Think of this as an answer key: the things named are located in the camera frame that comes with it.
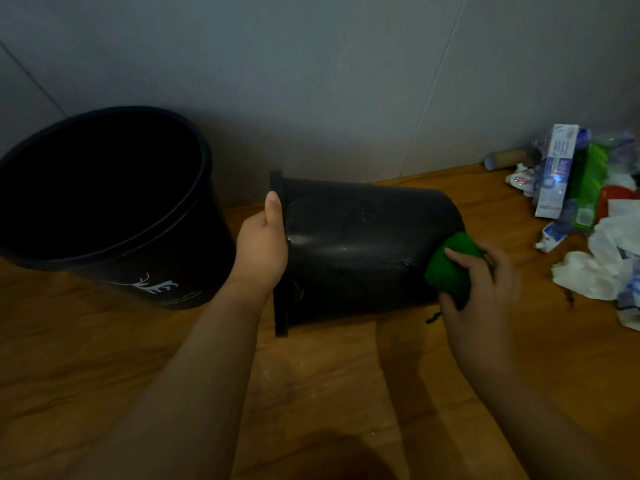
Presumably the person's right hand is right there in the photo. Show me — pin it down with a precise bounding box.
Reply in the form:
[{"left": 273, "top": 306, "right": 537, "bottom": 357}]
[{"left": 437, "top": 243, "right": 522, "bottom": 390}]

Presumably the green plastic packet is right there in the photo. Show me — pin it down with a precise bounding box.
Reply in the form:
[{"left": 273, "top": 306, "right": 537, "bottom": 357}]
[{"left": 570, "top": 143, "right": 612, "bottom": 230}]

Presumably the person's left hand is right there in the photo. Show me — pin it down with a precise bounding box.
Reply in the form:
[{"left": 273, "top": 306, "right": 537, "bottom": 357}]
[{"left": 224, "top": 191, "right": 289, "bottom": 309}]

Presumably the crumpled white tissue paper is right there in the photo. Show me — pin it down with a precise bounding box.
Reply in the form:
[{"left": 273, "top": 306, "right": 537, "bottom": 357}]
[{"left": 551, "top": 199, "right": 640, "bottom": 301}]

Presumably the cardboard tube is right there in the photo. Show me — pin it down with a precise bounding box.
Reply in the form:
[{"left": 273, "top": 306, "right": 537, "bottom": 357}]
[{"left": 483, "top": 149, "right": 537, "bottom": 171}]

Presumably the clear plastic bag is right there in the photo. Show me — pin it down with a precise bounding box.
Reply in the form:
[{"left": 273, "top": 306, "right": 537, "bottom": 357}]
[{"left": 580, "top": 129, "right": 640, "bottom": 190}]

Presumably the red round object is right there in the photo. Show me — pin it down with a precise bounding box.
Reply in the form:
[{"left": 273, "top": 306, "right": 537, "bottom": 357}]
[{"left": 594, "top": 185, "right": 638, "bottom": 223}]

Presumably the green cleaning cloth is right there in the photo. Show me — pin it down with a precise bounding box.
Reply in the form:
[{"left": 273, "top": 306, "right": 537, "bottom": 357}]
[{"left": 425, "top": 232, "right": 485, "bottom": 309}]

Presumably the red white crumpled wrapper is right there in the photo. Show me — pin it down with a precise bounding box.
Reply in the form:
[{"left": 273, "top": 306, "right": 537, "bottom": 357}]
[{"left": 505, "top": 164, "right": 541, "bottom": 197}]

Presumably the white blue toothpaste box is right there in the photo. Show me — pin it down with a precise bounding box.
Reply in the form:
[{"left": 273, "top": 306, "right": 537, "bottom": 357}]
[{"left": 534, "top": 124, "right": 580, "bottom": 219}]

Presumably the black bin with white print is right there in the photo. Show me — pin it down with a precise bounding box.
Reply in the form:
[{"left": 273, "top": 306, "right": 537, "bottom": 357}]
[{"left": 0, "top": 106, "right": 237, "bottom": 311}]

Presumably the person's left forearm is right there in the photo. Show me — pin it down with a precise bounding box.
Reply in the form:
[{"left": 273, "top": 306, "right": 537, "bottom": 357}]
[{"left": 70, "top": 282, "right": 262, "bottom": 480}]

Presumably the person's right forearm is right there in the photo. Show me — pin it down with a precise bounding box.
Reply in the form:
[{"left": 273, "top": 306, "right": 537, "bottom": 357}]
[{"left": 472, "top": 362, "right": 632, "bottom": 480}]

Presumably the plain black plastic bin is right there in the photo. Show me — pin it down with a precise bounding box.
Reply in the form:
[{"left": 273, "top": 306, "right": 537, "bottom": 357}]
[{"left": 270, "top": 170, "right": 467, "bottom": 338}]

